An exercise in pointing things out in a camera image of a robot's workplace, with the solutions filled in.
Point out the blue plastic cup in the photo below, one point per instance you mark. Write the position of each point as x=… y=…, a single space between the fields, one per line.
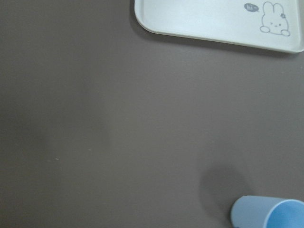
x=267 y=212

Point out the cream rabbit tray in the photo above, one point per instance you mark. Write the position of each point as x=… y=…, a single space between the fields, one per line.
x=267 y=24

